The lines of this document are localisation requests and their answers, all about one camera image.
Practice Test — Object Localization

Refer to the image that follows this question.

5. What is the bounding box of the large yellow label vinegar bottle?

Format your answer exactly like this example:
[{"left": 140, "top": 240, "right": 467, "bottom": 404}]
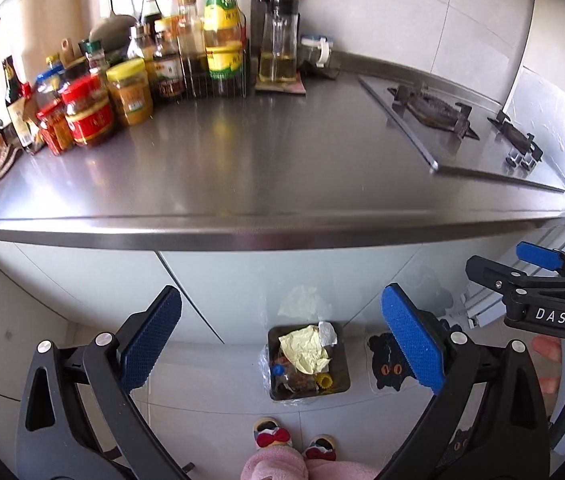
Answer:
[{"left": 203, "top": 0, "right": 243, "bottom": 98}]

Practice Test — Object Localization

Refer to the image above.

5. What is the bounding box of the glass oil dispenser black lid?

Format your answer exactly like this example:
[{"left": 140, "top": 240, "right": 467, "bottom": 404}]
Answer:
[{"left": 258, "top": 0, "right": 300, "bottom": 84}]

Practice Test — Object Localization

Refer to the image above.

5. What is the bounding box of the clear plastic bag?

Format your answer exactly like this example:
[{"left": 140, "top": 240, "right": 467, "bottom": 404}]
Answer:
[{"left": 317, "top": 321, "right": 338, "bottom": 348}]

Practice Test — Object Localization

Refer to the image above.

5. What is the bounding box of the dark soy sauce bottle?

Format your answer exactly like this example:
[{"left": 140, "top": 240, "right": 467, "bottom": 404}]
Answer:
[{"left": 153, "top": 18, "right": 185, "bottom": 102}]

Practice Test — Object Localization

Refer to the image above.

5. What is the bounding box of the left patterned slipper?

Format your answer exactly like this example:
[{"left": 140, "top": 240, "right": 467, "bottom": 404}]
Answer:
[{"left": 253, "top": 417, "right": 292, "bottom": 450}]

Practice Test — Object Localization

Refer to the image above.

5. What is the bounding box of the person's right hand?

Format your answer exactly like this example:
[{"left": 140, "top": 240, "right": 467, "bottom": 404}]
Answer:
[{"left": 532, "top": 335, "right": 563, "bottom": 401}]

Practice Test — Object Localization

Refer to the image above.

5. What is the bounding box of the yellow lid sauce jar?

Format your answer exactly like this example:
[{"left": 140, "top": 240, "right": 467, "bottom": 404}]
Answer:
[{"left": 106, "top": 58, "right": 153, "bottom": 126}]

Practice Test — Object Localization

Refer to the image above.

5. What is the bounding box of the steel gas cooktop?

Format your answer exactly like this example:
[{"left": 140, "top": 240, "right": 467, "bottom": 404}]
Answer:
[{"left": 360, "top": 76, "right": 565, "bottom": 193}]

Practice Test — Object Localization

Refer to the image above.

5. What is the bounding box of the right patterned slipper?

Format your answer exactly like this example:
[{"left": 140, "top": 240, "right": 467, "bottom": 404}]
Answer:
[{"left": 303, "top": 436, "right": 337, "bottom": 462}]

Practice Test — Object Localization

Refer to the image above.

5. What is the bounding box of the right gas stove burner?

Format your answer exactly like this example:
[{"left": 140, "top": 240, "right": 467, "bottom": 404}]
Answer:
[{"left": 488, "top": 110, "right": 544, "bottom": 170}]

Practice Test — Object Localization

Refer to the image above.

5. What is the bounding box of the red lid chili jar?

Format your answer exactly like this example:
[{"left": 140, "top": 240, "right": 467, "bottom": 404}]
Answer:
[{"left": 60, "top": 74, "right": 115, "bottom": 148}]

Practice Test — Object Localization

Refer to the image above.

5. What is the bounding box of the gas stove burner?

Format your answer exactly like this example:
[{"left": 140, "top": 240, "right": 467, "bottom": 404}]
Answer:
[
  {"left": 388, "top": 84, "right": 480, "bottom": 141},
  {"left": 488, "top": 110, "right": 544, "bottom": 170}
]

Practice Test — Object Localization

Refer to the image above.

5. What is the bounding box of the brown glass bottle gold label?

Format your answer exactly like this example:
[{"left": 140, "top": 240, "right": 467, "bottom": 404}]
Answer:
[{"left": 2, "top": 55, "right": 25, "bottom": 112}]

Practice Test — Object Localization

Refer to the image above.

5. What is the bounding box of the blue lid glass jar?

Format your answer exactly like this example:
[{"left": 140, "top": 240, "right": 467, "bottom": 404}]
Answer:
[{"left": 299, "top": 35, "right": 333, "bottom": 68}]

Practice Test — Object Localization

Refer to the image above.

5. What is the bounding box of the patterned slipper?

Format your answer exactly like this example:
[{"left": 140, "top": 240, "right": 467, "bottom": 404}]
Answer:
[
  {"left": 303, "top": 436, "right": 337, "bottom": 462},
  {"left": 253, "top": 417, "right": 292, "bottom": 450}
]

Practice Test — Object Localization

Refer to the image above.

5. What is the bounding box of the yellow foam fruit net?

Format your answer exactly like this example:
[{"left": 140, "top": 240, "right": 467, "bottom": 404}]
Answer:
[{"left": 314, "top": 373, "right": 335, "bottom": 392}]

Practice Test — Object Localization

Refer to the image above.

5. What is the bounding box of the beige cutting board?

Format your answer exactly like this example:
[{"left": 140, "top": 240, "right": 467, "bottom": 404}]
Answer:
[{"left": 0, "top": 0, "right": 101, "bottom": 81}]

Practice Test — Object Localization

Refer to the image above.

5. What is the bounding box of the dark ladle spoon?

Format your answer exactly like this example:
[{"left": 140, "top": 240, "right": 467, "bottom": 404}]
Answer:
[{"left": 88, "top": 14, "right": 137, "bottom": 52}]

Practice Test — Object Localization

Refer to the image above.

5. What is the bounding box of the red cap sauce bottle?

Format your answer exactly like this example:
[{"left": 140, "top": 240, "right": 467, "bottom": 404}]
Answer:
[{"left": 166, "top": 0, "right": 183, "bottom": 36}]

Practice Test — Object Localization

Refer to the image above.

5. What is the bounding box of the small red chili jar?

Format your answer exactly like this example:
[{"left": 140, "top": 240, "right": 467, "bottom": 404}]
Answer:
[{"left": 36, "top": 99, "right": 74, "bottom": 156}]

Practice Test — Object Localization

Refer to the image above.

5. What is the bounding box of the black wire bottle rack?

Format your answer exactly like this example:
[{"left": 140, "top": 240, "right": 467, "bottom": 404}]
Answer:
[{"left": 177, "top": 9, "right": 247, "bottom": 99}]

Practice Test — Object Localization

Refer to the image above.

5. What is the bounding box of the grey trash bin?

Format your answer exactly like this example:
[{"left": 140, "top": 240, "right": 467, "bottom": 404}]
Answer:
[{"left": 262, "top": 322, "right": 351, "bottom": 403}]

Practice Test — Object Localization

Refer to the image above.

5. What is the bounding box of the left gas stove burner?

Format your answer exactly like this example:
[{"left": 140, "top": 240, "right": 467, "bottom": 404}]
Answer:
[{"left": 388, "top": 84, "right": 480, "bottom": 141}]

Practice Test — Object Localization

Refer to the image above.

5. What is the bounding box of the black cat floor mat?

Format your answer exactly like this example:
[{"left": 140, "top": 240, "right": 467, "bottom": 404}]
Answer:
[{"left": 366, "top": 318, "right": 464, "bottom": 395}]

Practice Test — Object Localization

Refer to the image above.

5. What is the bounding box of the yellow paper bag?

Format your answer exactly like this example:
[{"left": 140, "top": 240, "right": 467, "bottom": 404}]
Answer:
[{"left": 278, "top": 325, "right": 331, "bottom": 375}]

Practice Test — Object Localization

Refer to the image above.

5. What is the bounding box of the blue lid spice jar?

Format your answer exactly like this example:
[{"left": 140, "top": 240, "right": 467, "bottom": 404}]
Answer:
[{"left": 34, "top": 64, "right": 64, "bottom": 110}]

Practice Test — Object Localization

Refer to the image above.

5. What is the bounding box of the crushed clear plastic bottle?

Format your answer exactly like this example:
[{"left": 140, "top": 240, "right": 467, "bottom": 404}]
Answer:
[{"left": 270, "top": 363, "right": 319, "bottom": 398}]

